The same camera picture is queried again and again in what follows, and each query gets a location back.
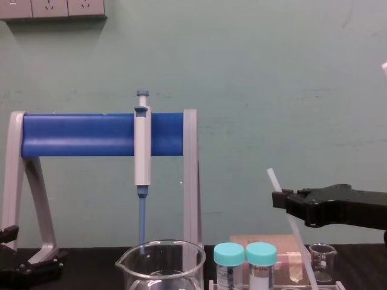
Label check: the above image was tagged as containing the white stirring rod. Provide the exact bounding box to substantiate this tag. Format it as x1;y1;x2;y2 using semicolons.
266;168;320;290

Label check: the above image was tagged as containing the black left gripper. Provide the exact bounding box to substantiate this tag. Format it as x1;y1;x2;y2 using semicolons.
0;225;69;290

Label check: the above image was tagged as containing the grey and blue pipette stand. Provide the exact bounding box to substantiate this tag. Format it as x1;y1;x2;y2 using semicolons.
0;109;204;267

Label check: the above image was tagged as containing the clear plastic tube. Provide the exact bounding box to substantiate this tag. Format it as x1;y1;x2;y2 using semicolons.
288;250;304;284

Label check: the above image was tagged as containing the small glass beaker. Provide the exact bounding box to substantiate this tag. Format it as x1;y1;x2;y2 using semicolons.
308;243;338;284

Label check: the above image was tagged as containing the clear plastic vial rack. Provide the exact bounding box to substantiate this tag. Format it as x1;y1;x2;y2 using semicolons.
208;279;346;290

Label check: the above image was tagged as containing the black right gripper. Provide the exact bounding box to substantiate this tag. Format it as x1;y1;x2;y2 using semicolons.
272;183;387;228

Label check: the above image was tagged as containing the brown cardboard box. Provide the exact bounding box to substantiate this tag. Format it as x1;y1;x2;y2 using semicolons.
229;234;307;285

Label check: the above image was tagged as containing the white and blue pipette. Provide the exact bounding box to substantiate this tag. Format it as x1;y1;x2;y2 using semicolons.
134;89;153;255

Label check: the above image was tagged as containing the grey wall socket panel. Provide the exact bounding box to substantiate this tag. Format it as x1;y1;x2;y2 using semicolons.
0;0;108;21

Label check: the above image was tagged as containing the vial with teal cap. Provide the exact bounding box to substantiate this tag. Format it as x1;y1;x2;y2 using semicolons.
245;241;278;290
213;242;246;290

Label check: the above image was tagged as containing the large glass beaker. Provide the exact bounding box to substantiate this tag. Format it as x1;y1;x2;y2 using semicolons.
114;239;207;290

